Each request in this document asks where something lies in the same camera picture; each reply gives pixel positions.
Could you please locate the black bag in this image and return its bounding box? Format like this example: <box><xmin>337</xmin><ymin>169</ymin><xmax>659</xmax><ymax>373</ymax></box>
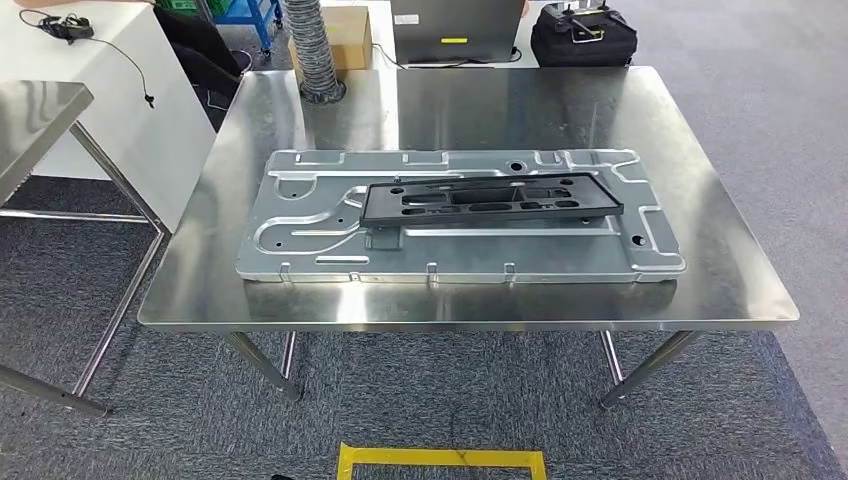
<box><xmin>529</xmin><ymin>1</ymin><xmax>639</xmax><ymax>69</ymax></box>

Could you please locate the white desk cabinet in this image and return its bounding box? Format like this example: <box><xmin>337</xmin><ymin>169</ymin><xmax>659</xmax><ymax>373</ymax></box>
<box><xmin>0</xmin><ymin>0</ymin><xmax>219</xmax><ymax>233</ymax></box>

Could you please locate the black cable with adapter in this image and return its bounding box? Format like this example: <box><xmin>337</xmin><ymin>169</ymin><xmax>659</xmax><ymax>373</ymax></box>
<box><xmin>18</xmin><ymin>9</ymin><xmax>157</xmax><ymax>111</ymax></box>

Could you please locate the ribbed grey hose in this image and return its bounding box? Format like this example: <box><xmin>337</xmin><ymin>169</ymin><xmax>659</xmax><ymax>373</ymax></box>
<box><xmin>283</xmin><ymin>0</ymin><xmax>347</xmax><ymax>106</ymax></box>

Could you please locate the blue metal cart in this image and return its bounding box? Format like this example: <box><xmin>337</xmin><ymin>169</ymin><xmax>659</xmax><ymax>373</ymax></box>
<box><xmin>210</xmin><ymin>0</ymin><xmax>285</xmax><ymax>53</ymax></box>

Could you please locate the black remote controller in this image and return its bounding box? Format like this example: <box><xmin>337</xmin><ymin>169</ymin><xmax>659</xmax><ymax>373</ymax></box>
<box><xmin>555</xmin><ymin>0</ymin><xmax>631</xmax><ymax>44</ymax></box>

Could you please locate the grey laptop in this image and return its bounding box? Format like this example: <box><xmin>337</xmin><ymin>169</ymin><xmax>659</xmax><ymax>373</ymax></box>
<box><xmin>389</xmin><ymin>0</ymin><xmax>531</xmax><ymax>68</ymax></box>

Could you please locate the grey stamped metal plate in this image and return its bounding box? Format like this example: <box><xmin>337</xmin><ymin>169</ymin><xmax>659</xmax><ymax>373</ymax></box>
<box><xmin>235</xmin><ymin>148</ymin><xmax>688</xmax><ymax>286</ymax></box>

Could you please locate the stainless steel table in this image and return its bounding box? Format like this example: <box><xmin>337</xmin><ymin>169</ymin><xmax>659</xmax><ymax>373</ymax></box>
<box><xmin>0</xmin><ymin>79</ymin><xmax>174</xmax><ymax>419</ymax></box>
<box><xmin>137</xmin><ymin>64</ymin><xmax>801</xmax><ymax>411</ymax></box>

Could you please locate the black plastic frame part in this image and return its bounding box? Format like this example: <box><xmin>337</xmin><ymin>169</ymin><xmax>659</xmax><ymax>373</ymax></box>
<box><xmin>359</xmin><ymin>172</ymin><xmax>626</xmax><ymax>231</ymax></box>

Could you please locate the cardboard box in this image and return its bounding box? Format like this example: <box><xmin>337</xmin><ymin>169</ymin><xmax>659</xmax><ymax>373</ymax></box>
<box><xmin>288</xmin><ymin>5</ymin><xmax>374</xmax><ymax>84</ymax></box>

